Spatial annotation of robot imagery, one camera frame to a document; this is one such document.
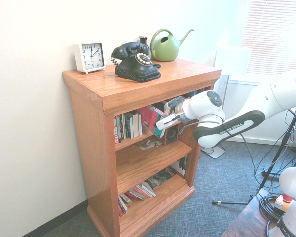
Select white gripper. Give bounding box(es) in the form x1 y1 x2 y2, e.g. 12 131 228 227
155 111 185 131

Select teal and pink paperback book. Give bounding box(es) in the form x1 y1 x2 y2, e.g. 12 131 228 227
137 103 175 139

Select small wooden speaker box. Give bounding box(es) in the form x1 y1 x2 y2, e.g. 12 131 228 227
162 123 180 146

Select printed paper cards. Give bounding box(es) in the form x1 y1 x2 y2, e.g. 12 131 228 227
139 139 163 151

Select black white illustrated book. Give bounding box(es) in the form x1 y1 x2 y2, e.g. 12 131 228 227
169 155 189 179

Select green white paperback book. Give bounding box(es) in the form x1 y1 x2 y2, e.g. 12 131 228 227
118 114 126 142

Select red white paperback book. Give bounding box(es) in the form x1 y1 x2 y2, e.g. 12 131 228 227
113 115 121 144

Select dark green flat book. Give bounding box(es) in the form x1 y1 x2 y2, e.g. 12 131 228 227
145 171 176 190

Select black rotary telephone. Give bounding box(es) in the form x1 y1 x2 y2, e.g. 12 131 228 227
110 42 162 83

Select green plastic watering can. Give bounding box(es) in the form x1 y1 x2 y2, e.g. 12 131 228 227
149 28 195 62

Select oak wooden bookshelf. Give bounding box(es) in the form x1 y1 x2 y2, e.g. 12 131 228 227
62 58 222 237

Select black glossy vase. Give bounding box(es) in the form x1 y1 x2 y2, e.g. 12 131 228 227
138 36 149 50

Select white floor lamp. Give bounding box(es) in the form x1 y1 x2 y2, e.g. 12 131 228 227
201 46 252 160

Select white square alarm clock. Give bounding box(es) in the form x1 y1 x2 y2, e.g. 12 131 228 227
76 41 107 75

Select dark wooden table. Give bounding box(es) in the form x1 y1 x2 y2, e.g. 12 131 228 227
221 189 296 237

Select white window blind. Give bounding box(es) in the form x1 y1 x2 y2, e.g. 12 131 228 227
239 0 296 76

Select red emergency stop button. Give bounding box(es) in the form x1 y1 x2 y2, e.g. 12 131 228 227
275 194 296 212

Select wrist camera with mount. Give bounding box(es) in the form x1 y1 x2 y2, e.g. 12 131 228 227
164 97 188 115

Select dark gray arm cable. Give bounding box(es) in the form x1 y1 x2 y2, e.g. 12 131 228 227
179 116 262 178

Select black camera tripod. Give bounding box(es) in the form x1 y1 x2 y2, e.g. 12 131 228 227
211 105 296 206

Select black cable coil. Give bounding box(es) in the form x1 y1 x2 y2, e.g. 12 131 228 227
259 192 283 237

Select black wall baseboard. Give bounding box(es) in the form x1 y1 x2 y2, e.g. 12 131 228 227
21 200 89 237

